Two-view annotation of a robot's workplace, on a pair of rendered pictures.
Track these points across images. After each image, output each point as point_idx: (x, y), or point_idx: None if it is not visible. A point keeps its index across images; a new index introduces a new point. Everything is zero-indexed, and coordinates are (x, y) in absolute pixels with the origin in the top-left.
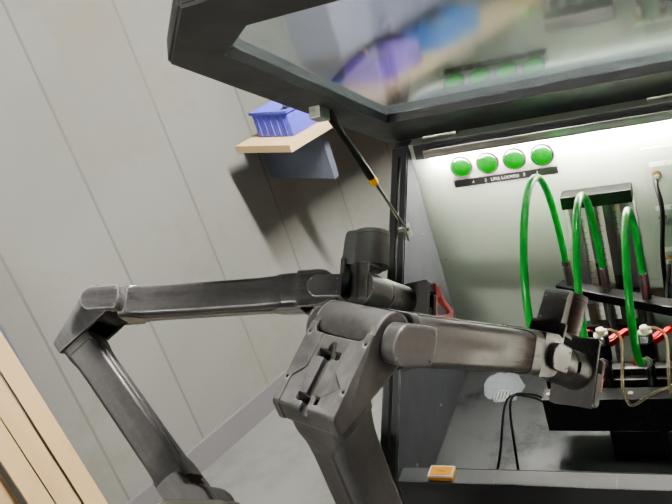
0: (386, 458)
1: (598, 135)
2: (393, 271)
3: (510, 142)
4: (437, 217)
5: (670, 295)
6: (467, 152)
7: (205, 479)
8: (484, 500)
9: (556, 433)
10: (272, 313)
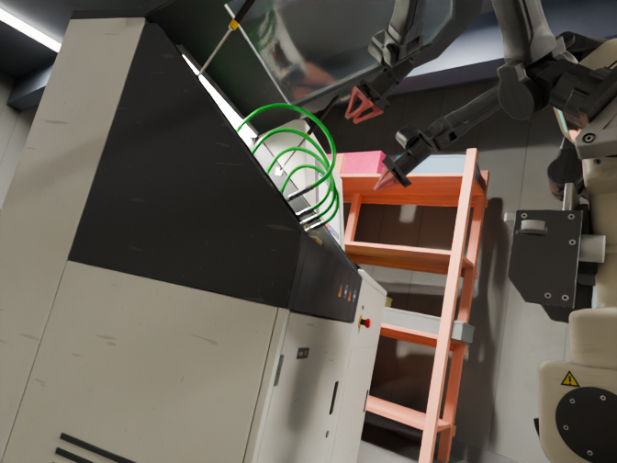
0: (297, 216)
1: (229, 120)
2: (211, 96)
3: (215, 87)
4: None
5: None
6: (198, 72)
7: (499, 73)
8: (325, 266)
9: None
10: (414, 23)
